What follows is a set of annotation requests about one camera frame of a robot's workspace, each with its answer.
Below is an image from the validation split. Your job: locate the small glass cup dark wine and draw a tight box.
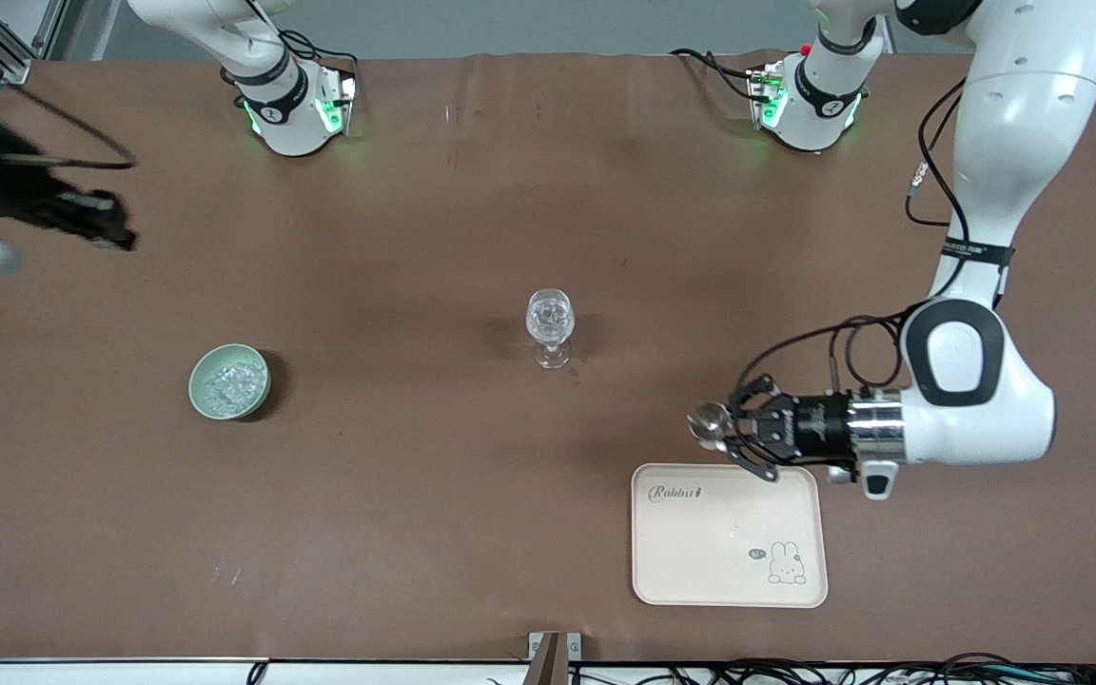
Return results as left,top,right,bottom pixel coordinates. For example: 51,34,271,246
688,401,733,448

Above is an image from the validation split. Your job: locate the clear ice cube pile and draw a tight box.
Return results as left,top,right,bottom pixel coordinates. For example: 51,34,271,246
204,362,262,412

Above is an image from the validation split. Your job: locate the clear stemmed wine glass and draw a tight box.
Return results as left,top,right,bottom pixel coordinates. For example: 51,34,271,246
525,288,575,370

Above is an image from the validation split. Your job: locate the cream rabbit print tray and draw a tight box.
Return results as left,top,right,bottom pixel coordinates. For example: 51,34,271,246
631,462,830,609

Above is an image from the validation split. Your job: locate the pale green ceramic bowl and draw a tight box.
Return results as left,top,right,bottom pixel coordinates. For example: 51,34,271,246
188,343,272,421

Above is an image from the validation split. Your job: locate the brown table cover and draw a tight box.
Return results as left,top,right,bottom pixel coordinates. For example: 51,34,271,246
0,52,1096,664

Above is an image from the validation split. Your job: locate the black cable tangle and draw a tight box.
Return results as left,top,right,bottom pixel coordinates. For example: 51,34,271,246
567,653,1096,685

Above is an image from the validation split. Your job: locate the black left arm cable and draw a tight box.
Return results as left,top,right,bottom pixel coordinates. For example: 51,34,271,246
736,81,977,396

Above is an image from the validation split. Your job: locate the black right base cable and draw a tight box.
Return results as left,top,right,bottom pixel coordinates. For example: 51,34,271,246
225,0,361,72

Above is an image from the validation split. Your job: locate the black base cable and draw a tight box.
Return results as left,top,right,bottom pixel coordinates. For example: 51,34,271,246
670,48,760,102
225,0,361,72

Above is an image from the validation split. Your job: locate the grey metal table bracket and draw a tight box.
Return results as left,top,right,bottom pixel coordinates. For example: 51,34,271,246
527,631,583,685

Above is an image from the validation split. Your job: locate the black left base cable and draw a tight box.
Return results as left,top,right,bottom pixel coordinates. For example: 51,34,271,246
670,48,760,102

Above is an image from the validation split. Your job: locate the white table edge rail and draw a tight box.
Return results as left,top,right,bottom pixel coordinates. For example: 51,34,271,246
0,656,1096,685

